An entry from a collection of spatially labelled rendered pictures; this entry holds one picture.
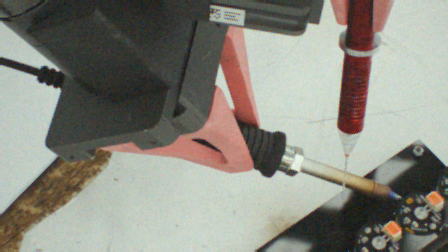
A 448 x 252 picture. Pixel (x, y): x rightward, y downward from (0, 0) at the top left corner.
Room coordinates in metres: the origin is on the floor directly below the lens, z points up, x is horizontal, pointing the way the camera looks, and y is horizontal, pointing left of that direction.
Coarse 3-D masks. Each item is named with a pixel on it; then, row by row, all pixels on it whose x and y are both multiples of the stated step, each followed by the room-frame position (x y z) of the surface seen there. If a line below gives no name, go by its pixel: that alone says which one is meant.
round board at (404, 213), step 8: (416, 192) 0.19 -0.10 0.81; (424, 192) 0.19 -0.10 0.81; (408, 200) 0.19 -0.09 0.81; (416, 200) 0.19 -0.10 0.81; (424, 200) 0.19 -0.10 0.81; (400, 208) 0.18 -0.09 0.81; (408, 208) 0.18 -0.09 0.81; (440, 208) 0.18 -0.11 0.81; (400, 216) 0.18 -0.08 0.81; (408, 216) 0.18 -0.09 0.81; (432, 216) 0.18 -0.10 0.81; (440, 216) 0.18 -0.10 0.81; (400, 224) 0.18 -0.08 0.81; (408, 224) 0.18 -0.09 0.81; (416, 224) 0.17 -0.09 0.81; (424, 224) 0.17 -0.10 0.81; (440, 224) 0.17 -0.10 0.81; (408, 232) 0.17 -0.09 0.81; (416, 232) 0.17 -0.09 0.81; (424, 232) 0.17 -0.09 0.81; (432, 232) 0.17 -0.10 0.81
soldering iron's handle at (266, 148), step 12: (48, 72) 0.25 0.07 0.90; (60, 72) 0.25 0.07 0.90; (48, 84) 0.25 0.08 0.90; (60, 84) 0.25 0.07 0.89; (252, 132) 0.22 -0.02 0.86; (264, 132) 0.22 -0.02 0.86; (276, 132) 0.22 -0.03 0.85; (204, 144) 0.22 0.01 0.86; (252, 144) 0.21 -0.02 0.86; (264, 144) 0.21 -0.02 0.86; (276, 144) 0.21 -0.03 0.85; (252, 156) 0.21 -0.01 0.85; (264, 156) 0.21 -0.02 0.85; (276, 156) 0.21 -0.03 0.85; (264, 168) 0.21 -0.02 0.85; (276, 168) 0.20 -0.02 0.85
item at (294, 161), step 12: (288, 156) 0.21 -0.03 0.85; (300, 156) 0.21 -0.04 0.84; (288, 168) 0.21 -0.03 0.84; (300, 168) 0.20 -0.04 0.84; (312, 168) 0.21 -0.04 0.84; (324, 168) 0.20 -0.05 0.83; (336, 168) 0.21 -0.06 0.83; (336, 180) 0.20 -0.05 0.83; (348, 180) 0.20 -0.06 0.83; (360, 180) 0.20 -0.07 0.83; (372, 180) 0.20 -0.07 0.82; (360, 192) 0.19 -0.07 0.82; (372, 192) 0.19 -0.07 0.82; (384, 192) 0.19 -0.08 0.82
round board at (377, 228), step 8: (368, 224) 0.18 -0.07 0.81; (376, 224) 0.18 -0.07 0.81; (384, 224) 0.18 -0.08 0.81; (360, 232) 0.18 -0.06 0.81; (376, 232) 0.17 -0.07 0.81; (384, 232) 0.17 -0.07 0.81; (360, 240) 0.17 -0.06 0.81; (368, 240) 0.17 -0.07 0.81; (400, 240) 0.17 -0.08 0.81; (360, 248) 0.17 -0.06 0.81; (368, 248) 0.17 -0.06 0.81; (392, 248) 0.16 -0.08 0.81; (400, 248) 0.16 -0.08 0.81
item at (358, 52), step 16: (352, 0) 0.19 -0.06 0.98; (368, 0) 0.19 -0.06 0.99; (352, 16) 0.19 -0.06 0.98; (368, 16) 0.19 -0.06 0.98; (352, 32) 0.19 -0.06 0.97; (368, 32) 0.19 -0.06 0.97; (352, 48) 0.18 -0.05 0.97; (368, 48) 0.18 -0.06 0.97; (352, 64) 0.18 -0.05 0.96; (368, 64) 0.18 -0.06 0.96; (352, 80) 0.18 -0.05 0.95; (368, 80) 0.18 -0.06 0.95; (352, 96) 0.18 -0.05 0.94; (352, 112) 0.18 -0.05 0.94; (352, 128) 0.17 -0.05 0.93
